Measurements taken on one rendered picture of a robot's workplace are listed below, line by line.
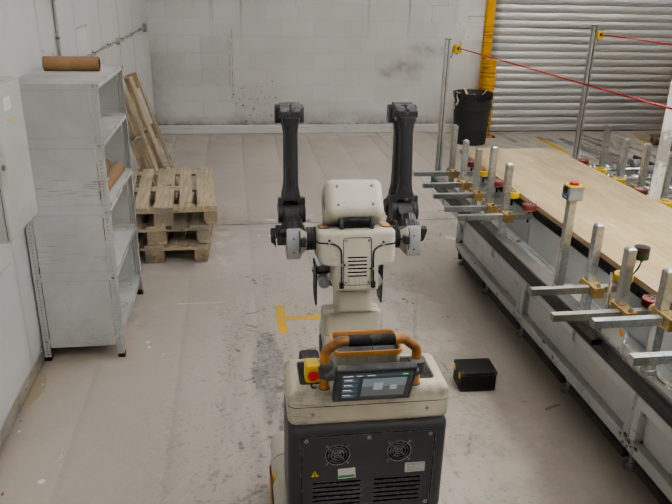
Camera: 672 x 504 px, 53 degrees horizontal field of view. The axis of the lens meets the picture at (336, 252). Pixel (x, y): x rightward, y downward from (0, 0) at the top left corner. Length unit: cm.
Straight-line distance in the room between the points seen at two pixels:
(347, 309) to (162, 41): 785
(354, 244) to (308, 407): 58
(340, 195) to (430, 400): 77
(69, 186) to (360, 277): 191
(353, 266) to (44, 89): 197
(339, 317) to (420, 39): 807
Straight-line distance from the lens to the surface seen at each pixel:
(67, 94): 371
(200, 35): 998
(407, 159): 258
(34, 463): 348
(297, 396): 223
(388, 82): 1028
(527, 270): 364
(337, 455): 238
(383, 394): 223
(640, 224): 391
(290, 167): 251
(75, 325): 412
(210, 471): 324
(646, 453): 337
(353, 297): 250
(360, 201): 240
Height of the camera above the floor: 203
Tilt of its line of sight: 21 degrees down
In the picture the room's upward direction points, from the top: 1 degrees clockwise
